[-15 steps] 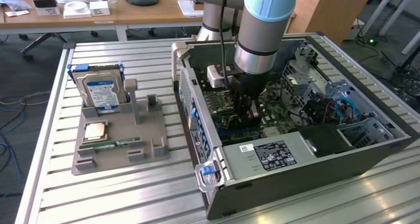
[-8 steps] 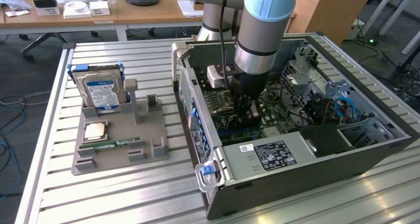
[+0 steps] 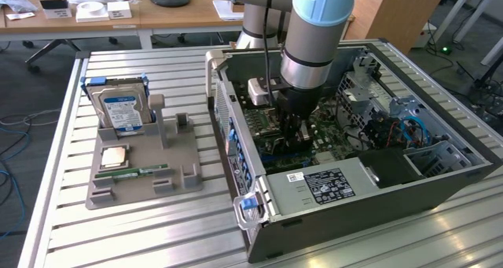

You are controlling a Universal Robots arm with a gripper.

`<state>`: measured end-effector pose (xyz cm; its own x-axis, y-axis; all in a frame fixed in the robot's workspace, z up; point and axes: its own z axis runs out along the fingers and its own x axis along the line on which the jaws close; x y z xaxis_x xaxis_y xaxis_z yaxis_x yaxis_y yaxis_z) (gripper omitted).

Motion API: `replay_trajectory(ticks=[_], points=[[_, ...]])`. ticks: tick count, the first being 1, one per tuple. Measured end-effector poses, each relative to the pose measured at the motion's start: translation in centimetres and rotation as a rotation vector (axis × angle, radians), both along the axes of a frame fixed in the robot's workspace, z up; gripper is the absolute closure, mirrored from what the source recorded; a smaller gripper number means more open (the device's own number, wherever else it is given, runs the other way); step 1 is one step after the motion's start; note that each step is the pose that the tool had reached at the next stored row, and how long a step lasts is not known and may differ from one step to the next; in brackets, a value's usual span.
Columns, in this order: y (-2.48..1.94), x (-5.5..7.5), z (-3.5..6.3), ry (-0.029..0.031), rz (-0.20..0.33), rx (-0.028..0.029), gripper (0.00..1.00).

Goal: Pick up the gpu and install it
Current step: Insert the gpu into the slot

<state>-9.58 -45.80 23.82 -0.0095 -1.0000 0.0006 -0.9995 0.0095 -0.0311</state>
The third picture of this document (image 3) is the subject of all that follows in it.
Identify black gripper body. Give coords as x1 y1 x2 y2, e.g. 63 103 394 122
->
275 85 324 121

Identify graphics card with metal bracket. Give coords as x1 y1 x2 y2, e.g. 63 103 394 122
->
259 122 315 157

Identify CPU socket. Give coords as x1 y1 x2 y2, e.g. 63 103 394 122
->
263 105 282 131

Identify blue expansion slot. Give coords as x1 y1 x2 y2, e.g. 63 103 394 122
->
263 153 302 163

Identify green motherboard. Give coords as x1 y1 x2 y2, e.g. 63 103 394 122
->
235 84 363 174

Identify silver metal drive cage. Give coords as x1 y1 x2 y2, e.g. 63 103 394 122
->
338 70 426 124

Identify grey power supply with label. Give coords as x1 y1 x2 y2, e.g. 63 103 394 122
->
258 157 382 219

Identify blue case latch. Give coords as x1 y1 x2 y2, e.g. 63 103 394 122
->
239 197 258 212

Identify dark grey PC case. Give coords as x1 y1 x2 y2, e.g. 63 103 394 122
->
204 38 497 264

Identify white paper stack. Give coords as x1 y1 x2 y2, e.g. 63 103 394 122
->
212 0 246 21

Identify wooden cabinet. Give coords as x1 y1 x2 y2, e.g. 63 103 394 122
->
346 0 451 52

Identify grey metal disk bay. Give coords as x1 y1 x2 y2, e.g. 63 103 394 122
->
405 141 473 177

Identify green RAM stick white label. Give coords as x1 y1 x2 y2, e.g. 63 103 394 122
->
94 163 171 179

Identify hard disk in blue caddy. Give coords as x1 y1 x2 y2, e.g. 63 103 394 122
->
80 73 154 138

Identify beige plastic parts rack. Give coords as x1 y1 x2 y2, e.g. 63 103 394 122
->
86 93 206 211

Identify CPU chip with metal lid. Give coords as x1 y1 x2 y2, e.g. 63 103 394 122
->
100 146 127 167

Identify white table leg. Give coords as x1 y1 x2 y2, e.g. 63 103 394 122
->
430 0 503 45

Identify small white box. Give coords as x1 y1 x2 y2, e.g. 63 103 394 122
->
107 1 134 20

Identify wooden office desk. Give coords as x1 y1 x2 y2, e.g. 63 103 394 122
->
0 0 357 42

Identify flat white box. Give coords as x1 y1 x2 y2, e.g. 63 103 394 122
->
76 10 111 23

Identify white tape roll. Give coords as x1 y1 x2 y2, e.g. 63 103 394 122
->
78 1 104 15

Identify grey chair base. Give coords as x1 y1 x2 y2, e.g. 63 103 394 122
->
26 38 83 73

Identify white box with black top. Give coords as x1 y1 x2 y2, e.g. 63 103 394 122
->
39 0 74 19

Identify red and white card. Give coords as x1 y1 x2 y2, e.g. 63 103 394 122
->
6 12 36 21

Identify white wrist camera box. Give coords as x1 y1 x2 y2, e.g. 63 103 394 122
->
247 78 279 106

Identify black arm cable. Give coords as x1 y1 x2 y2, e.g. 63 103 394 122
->
263 0 276 104

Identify light blue data wire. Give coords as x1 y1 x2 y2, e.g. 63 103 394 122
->
401 115 430 140

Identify white floor cable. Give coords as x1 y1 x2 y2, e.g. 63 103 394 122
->
0 108 64 128

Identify blue floor cable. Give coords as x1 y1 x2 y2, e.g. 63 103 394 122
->
0 123 35 239

